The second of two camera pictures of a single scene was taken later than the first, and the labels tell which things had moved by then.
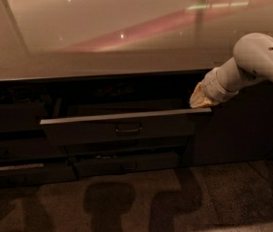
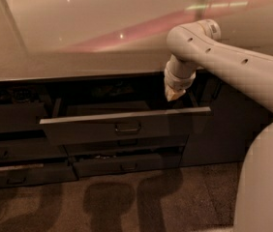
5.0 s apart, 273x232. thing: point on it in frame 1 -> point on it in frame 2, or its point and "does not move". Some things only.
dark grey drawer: (127, 164) does not move
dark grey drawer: (122, 128) does not move
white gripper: (209, 85) -> (177, 82)
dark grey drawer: (22, 149) does not move
